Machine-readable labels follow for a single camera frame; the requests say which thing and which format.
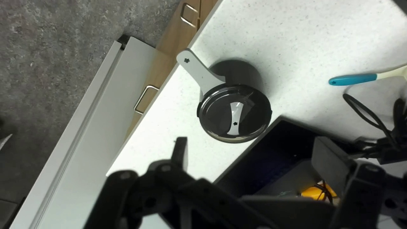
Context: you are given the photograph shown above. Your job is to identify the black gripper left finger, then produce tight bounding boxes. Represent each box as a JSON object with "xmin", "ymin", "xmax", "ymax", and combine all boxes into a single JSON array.
[{"xmin": 82, "ymin": 137, "xmax": 221, "ymax": 229}]

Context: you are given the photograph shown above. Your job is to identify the teal handled spatula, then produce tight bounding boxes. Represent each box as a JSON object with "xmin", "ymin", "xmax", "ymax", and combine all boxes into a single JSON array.
[{"xmin": 328, "ymin": 65, "xmax": 407, "ymax": 86}]

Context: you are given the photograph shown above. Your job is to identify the black cable bundle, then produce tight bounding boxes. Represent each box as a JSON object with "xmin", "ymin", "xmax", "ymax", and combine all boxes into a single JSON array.
[{"xmin": 342, "ymin": 93, "xmax": 407, "ymax": 164}]

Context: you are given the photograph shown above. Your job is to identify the wooden lower cabinets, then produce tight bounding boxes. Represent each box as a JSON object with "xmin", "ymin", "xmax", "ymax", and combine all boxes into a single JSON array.
[{"xmin": 128, "ymin": 0, "xmax": 218, "ymax": 132}]

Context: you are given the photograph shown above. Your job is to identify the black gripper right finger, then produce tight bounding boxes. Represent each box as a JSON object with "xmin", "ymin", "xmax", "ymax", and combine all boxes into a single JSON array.
[{"xmin": 311, "ymin": 136, "xmax": 407, "ymax": 229}]

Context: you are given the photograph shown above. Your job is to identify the black pot with grey handle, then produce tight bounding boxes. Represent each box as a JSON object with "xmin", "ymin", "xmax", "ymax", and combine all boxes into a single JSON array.
[{"xmin": 176, "ymin": 48, "xmax": 265, "ymax": 103}]

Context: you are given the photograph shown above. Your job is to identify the glass pot lid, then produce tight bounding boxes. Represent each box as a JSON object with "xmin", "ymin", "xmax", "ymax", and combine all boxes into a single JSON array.
[{"xmin": 197, "ymin": 84, "xmax": 272, "ymax": 144}]

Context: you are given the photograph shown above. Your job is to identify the black induction cooktop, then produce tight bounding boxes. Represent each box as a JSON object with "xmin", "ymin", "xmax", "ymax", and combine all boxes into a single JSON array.
[{"xmin": 215, "ymin": 117, "xmax": 352, "ymax": 197}]

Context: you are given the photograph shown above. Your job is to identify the white dishwasher front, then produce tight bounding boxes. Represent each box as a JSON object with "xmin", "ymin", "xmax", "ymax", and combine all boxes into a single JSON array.
[{"xmin": 9, "ymin": 37, "xmax": 155, "ymax": 229}]

